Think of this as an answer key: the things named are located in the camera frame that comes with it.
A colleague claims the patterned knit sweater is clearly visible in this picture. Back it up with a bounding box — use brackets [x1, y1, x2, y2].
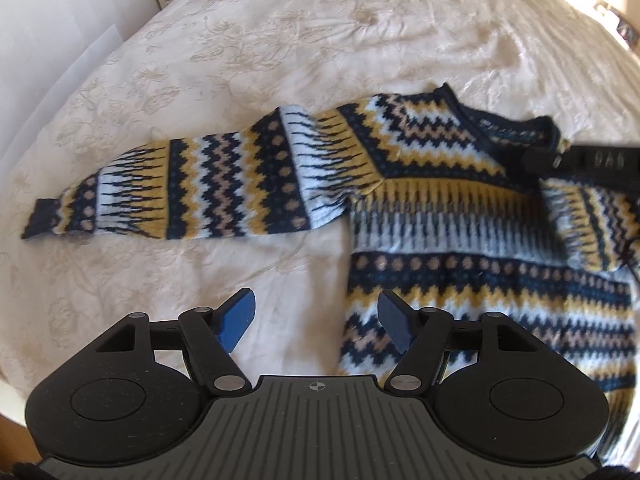
[23, 86, 639, 462]

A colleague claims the cream floral bedspread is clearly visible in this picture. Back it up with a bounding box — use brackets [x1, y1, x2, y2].
[1, 0, 639, 420]

